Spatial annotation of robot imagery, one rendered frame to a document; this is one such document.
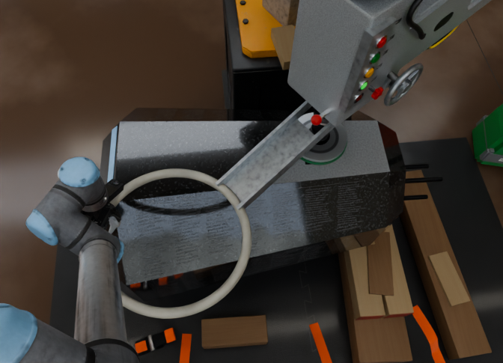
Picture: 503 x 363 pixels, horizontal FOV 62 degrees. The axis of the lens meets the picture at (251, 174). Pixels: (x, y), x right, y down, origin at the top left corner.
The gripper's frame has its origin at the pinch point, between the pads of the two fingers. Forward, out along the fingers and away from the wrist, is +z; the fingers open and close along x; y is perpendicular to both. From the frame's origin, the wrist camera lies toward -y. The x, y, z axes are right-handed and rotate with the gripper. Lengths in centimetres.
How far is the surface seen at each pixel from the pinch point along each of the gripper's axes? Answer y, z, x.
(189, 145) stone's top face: -37.3, 0.7, 12.8
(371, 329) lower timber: -13, 65, 110
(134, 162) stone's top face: -24.4, 2.6, -3.5
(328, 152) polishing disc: -49, -6, 62
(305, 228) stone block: -26, 12, 63
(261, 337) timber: 6, 70, 63
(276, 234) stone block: -20, 14, 54
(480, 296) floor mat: -50, 72, 163
